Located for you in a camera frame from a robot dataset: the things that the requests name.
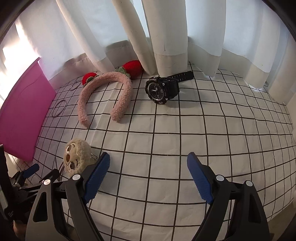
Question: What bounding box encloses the black wrist watch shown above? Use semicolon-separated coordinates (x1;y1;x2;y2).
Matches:
145;71;194;104

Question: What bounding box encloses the white checked tablecloth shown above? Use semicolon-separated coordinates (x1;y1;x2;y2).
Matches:
14;61;296;241

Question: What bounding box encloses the white curtain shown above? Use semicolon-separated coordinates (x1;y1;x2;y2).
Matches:
1;1;295;103

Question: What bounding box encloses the large silver bangle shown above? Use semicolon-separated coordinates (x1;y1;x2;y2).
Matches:
51;99;67;118

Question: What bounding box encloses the pink plastic tub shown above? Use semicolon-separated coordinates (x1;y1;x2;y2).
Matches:
0;58;56;162

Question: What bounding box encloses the pink fuzzy strawberry headband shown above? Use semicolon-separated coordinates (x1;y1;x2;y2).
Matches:
77;60;144;128

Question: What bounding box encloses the plush sloth hair accessory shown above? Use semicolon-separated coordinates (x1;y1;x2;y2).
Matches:
63;138;98;177

